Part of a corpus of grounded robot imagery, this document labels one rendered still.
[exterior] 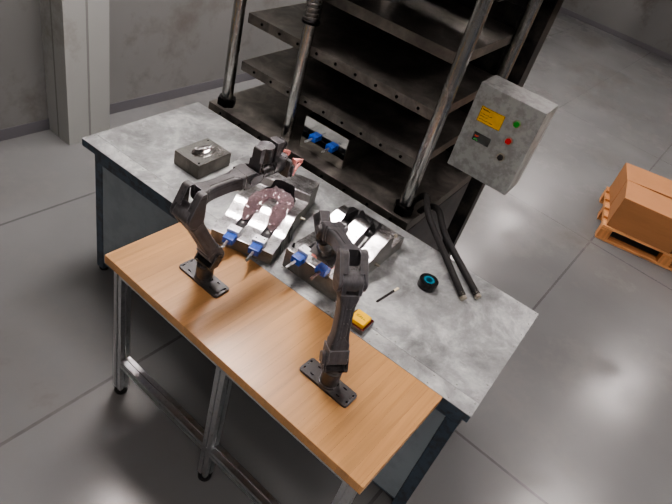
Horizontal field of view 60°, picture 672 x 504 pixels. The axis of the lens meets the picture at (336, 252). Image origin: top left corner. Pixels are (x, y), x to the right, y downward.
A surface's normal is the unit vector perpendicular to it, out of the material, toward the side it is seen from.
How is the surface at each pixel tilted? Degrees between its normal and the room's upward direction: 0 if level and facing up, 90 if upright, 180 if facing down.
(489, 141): 90
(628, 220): 90
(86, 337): 0
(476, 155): 90
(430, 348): 0
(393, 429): 0
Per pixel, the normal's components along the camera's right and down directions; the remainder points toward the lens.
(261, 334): 0.24, -0.74
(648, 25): -0.61, 0.38
